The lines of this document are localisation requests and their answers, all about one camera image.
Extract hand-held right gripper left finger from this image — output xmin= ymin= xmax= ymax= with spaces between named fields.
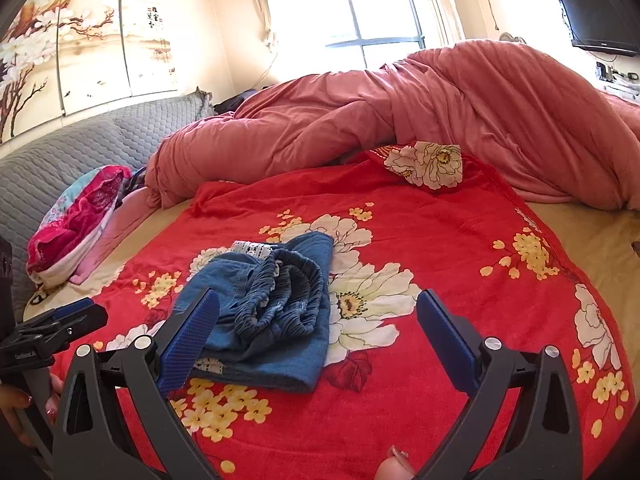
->
xmin=52 ymin=287 xmax=221 ymax=480

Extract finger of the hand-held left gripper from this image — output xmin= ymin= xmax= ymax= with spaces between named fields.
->
xmin=15 ymin=298 xmax=109 ymax=356

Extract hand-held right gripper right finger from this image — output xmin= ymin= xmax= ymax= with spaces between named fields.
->
xmin=412 ymin=289 xmax=583 ymax=480

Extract blue denim pants lace trim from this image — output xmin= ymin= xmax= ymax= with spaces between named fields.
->
xmin=172 ymin=231 xmax=335 ymax=393

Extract person's left hand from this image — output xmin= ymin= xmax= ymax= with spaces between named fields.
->
xmin=0 ymin=374 xmax=65 ymax=448

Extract person's right hand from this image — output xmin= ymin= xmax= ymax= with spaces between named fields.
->
xmin=374 ymin=444 xmax=417 ymax=480

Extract red floral blanket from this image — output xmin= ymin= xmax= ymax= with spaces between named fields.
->
xmin=50 ymin=142 xmax=636 ymax=480

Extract pink floral pillow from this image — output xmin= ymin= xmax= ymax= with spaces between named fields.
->
xmin=26 ymin=165 xmax=133 ymax=286

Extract plain pink pillow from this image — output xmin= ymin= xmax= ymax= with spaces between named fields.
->
xmin=72 ymin=192 xmax=157 ymax=286

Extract grey quilted headboard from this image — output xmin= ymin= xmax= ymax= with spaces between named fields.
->
xmin=0 ymin=91 xmax=216 ymax=321

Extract pink duvet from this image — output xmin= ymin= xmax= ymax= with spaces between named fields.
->
xmin=146 ymin=39 xmax=640 ymax=211

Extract dark cloth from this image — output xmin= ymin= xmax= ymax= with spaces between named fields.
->
xmin=214 ymin=89 xmax=262 ymax=115

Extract clutter on white shelf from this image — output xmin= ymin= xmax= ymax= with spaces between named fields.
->
xmin=594 ymin=59 xmax=640 ymax=93

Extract beige curtain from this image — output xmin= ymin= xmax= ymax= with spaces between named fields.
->
xmin=249 ymin=0 xmax=279 ymax=54

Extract window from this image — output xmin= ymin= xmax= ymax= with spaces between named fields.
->
xmin=306 ymin=0 xmax=427 ymax=70

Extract floral wall painting panel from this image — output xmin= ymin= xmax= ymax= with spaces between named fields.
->
xmin=120 ymin=0 xmax=180 ymax=97
xmin=0 ymin=0 xmax=63 ymax=145
xmin=54 ymin=0 xmax=132 ymax=117

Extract black wall television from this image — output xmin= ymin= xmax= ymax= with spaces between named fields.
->
xmin=555 ymin=0 xmax=639 ymax=57

